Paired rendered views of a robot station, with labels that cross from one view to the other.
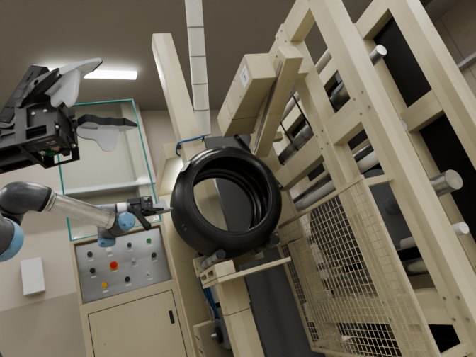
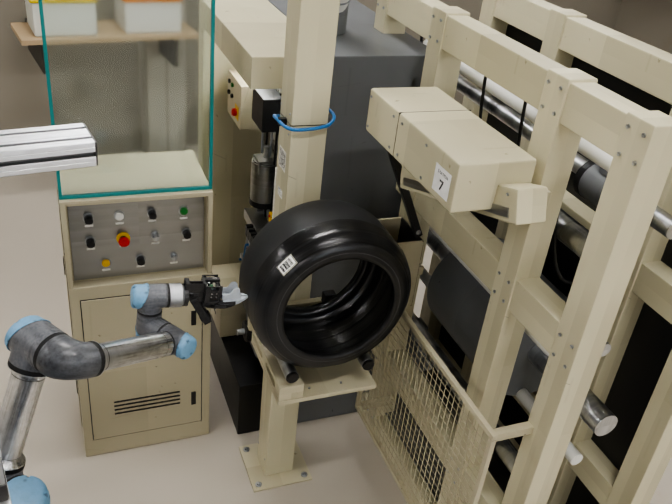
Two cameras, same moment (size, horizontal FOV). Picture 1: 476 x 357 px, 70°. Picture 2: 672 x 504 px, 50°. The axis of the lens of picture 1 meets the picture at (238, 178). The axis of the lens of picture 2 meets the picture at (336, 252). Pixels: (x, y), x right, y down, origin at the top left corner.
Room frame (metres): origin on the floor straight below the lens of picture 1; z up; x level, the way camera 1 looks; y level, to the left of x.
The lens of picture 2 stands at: (-0.33, 0.15, 2.54)
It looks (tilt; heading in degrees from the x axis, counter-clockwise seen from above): 31 degrees down; 358
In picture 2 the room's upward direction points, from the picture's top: 7 degrees clockwise
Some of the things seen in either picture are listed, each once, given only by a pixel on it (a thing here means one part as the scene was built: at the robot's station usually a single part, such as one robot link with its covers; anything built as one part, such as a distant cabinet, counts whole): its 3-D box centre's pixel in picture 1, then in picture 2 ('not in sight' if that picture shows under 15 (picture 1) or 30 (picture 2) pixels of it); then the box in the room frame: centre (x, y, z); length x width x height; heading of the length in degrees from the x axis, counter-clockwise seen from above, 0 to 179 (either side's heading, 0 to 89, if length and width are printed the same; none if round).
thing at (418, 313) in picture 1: (332, 279); (412, 418); (1.68, -0.28, 0.65); 0.90 x 0.02 x 0.70; 22
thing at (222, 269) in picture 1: (216, 273); (276, 360); (1.72, 0.24, 0.83); 0.36 x 0.09 x 0.06; 22
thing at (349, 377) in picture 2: (244, 273); (312, 362); (1.77, 0.11, 0.80); 0.37 x 0.36 x 0.02; 112
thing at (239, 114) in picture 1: (251, 99); (441, 143); (1.77, -0.21, 1.71); 0.61 x 0.25 x 0.15; 22
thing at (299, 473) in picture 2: not in sight; (274, 462); (2.00, 0.23, 0.01); 0.27 x 0.27 x 0.02; 22
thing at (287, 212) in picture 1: (277, 219); (390, 262); (2.12, -0.16, 1.05); 0.20 x 0.15 x 0.30; 22
